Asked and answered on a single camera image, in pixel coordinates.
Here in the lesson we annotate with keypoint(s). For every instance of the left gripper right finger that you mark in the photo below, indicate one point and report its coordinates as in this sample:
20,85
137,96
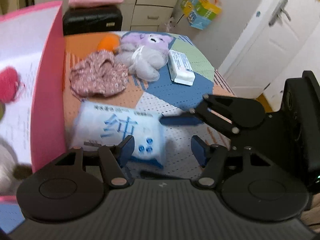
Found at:
211,158

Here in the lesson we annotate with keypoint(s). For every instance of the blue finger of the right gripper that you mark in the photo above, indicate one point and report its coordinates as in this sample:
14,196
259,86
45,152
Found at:
184,119

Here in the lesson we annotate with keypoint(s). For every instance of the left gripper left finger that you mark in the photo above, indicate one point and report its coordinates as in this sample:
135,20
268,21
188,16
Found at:
112,160

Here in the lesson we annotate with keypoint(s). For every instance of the blue white tissue pack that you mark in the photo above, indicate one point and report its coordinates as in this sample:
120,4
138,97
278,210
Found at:
100,124

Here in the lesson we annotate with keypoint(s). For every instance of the small white tissue pack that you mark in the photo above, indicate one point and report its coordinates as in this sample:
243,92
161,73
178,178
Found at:
180,69

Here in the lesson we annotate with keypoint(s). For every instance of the purple plush toy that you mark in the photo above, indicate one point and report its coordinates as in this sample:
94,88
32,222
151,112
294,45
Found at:
154,41

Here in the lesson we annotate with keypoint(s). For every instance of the pink floral cloth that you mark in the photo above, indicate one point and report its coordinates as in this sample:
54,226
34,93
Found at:
98,75

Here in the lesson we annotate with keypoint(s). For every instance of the orange beauty sponge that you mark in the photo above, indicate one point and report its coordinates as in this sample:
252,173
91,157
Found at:
110,42

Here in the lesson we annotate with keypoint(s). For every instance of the white brown plush ball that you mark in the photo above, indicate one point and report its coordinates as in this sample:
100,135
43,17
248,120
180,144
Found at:
12,172

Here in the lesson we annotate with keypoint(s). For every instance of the magenta fluffy ball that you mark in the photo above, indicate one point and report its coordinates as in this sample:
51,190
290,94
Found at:
9,84

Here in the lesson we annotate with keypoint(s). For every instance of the patchwork knitted blanket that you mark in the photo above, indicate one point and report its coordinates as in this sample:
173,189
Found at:
162,96

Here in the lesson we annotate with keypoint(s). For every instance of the pink cardboard storage box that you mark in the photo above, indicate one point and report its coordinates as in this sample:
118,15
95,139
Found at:
33,124

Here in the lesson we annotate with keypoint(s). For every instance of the colourful paper gift bag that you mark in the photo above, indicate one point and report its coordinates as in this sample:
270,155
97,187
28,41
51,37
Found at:
200,13

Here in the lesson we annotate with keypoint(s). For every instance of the grey wooden wardrobe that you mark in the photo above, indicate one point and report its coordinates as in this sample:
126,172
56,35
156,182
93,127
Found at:
140,2

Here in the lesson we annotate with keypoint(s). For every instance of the white door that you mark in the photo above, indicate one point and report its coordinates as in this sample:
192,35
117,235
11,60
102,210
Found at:
261,53

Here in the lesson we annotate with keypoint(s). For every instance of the black suitcase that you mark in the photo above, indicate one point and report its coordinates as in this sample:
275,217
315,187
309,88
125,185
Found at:
92,20

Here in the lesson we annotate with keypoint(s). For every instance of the silver door handle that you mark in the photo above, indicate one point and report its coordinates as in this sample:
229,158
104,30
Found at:
278,11

